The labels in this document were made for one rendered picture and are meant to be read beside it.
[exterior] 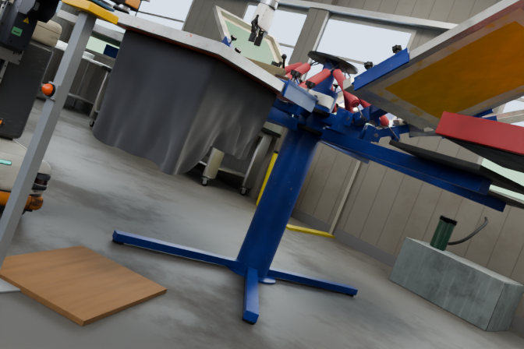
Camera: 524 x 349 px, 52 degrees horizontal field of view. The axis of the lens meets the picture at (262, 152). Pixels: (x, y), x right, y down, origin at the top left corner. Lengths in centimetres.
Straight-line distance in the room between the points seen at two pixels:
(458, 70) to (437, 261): 268
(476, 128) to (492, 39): 39
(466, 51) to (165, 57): 116
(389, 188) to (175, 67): 430
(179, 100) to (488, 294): 335
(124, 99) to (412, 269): 343
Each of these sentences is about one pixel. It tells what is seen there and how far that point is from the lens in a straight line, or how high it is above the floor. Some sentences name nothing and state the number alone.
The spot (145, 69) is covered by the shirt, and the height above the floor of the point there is 83.
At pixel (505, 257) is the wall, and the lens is 549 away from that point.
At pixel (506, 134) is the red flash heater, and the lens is 195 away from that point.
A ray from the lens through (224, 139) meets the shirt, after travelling 204.
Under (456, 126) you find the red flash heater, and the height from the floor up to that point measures 106.
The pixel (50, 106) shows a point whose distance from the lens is 185.
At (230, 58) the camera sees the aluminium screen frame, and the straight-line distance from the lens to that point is 177.
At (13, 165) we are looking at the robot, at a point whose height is 24.
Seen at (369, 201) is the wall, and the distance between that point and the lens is 601.
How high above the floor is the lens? 76
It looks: 2 degrees down
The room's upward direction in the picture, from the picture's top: 22 degrees clockwise
